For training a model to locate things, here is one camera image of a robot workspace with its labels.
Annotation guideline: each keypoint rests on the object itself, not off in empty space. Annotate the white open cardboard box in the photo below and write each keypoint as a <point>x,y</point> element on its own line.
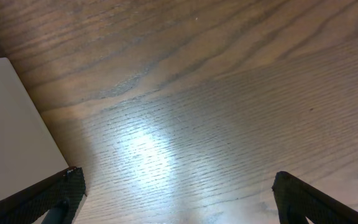
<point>28,153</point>

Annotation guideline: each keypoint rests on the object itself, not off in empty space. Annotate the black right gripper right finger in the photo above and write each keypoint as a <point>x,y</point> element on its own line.
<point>299,202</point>

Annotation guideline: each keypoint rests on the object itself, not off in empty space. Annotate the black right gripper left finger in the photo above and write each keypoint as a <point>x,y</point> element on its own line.
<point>58,198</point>

